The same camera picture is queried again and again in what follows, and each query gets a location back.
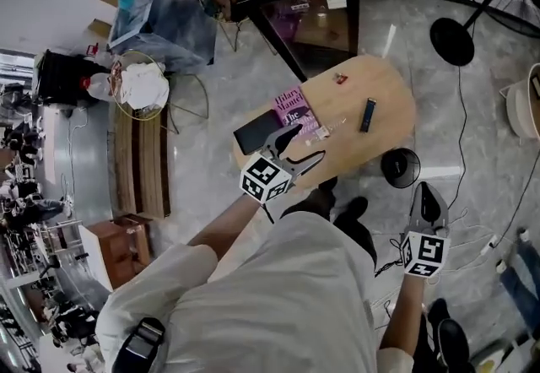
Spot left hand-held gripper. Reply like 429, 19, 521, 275
239, 123, 327, 205

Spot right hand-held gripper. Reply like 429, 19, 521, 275
399, 181, 451, 278

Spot clear plastic bottle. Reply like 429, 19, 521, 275
304, 117, 348, 148

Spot black mesh waste bin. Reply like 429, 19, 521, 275
380, 147, 422, 189

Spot dark blue rectangular box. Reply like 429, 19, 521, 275
359, 97, 377, 134

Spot person's left forearm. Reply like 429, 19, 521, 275
186, 192, 265, 250

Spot person's right forearm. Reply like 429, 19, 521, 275
378, 273, 427, 354

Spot wooden coffee table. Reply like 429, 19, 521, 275
232, 53, 418, 191

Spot pink book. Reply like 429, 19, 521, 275
272, 86, 328, 140

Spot black flat box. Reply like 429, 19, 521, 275
233, 109, 283, 156

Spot person's left black shoe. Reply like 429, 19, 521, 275
280, 176, 338, 220

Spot person's black shoe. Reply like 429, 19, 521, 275
280, 176, 338, 220
332, 196, 370, 233

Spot white power strip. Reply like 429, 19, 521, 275
480, 235, 500, 257

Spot person's black trousers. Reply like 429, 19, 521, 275
335, 214, 379, 275

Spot person's right black shoe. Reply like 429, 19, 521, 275
332, 196, 370, 233

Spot white round side table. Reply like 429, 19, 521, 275
499, 62, 540, 140

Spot person's white shirt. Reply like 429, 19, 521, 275
94, 210, 414, 373

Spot wooden bench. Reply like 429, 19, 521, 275
108, 103, 172, 220

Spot white cloth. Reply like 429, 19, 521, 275
120, 62, 170, 110

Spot black standing fan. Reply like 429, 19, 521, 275
429, 0, 540, 68

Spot brown wooden cabinet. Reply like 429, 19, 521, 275
86, 214, 152, 289

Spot clear water jug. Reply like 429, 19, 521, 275
78, 72, 117, 103

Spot white board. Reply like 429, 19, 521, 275
78, 224, 115, 292

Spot black cabinet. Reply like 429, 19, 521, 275
36, 49, 113, 107

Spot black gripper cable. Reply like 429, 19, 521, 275
373, 238, 406, 278

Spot black floor cable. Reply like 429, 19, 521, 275
491, 159, 540, 250

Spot black fan cable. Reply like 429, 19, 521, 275
446, 65, 469, 212

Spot black strap pouch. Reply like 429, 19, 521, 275
111, 316, 166, 373

